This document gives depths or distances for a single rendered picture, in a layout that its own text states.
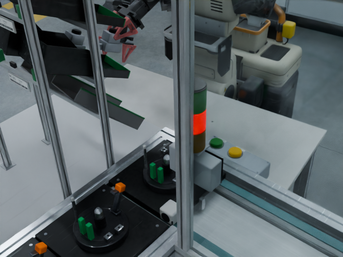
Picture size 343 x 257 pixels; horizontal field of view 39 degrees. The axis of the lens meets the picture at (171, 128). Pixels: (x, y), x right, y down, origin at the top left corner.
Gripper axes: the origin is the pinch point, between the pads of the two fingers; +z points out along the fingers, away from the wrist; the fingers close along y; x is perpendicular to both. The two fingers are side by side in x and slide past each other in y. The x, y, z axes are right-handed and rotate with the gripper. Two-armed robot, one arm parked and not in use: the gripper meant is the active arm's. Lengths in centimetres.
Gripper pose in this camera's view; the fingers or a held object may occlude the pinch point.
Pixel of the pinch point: (112, 34)
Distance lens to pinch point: 159.2
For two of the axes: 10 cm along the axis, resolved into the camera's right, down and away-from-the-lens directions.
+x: 4.0, 5.4, 7.5
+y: 6.2, 4.5, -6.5
